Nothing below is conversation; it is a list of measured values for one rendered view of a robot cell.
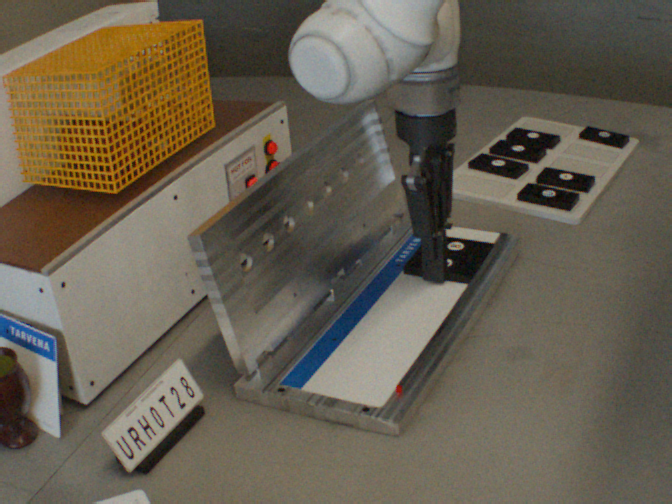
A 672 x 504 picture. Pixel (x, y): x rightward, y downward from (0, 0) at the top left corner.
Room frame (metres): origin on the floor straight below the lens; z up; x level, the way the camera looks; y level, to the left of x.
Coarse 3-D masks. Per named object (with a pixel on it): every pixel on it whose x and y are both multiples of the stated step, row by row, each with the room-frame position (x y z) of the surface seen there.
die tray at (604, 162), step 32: (512, 128) 1.59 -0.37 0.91; (544, 128) 1.58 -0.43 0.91; (576, 128) 1.57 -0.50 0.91; (544, 160) 1.42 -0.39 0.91; (576, 160) 1.41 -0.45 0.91; (608, 160) 1.40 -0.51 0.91; (480, 192) 1.31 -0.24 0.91; (512, 192) 1.30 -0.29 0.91; (576, 192) 1.27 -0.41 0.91; (576, 224) 1.18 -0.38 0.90
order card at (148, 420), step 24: (168, 384) 0.81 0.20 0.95; (192, 384) 0.83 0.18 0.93; (144, 408) 0.76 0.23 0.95; (168, 408) 0.78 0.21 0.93; (192, 408) 0.81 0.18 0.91; (120, 432) 0.72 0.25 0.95; (144, 432) 0.74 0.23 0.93; (168, 432) 0.76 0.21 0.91; (120, 456) 0.70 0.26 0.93; (144, 456) 0.72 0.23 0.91
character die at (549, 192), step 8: (528, 184) 1.30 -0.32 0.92; (536, 184) 1.29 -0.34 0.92; (520, 192) 1.27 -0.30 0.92; (528, 192) 1.27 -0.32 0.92; (536, 192) 1.26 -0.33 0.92; (544, 192) 1.26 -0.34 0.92; (552, 192) 1.26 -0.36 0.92; (560, 192) 1.26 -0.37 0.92; (568, 192) 1.25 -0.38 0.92; (520, 200) 1.26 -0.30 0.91; (528, 200) 1.25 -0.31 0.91; (536, 200) 1.24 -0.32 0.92; (544, 200) 1.23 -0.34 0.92; (552, 200) 1.23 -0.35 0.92; (560, 200) 1.23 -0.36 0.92; (568, 200) 1.22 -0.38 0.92; (576, 200) 1.23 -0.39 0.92; (560, 208) 1.22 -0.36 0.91; (568, 208) 1.21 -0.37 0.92
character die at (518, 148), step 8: (496, 144) 1.49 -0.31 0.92; (504, 144) 1.49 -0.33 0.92; (512, 144) 1.48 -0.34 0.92; (520, 144) 1.47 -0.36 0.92; (496, 152) 1.46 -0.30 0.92; (504, 152) 1.45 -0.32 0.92; (512, 152) 1.44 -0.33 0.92; (520, 152) 1.44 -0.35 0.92; (528, 152) 1.44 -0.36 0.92; (536, 152) 1.43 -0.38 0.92; (544, 152) 1.43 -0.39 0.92; (528, 160) 1.42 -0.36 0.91; (536, 160) 1.41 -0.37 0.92
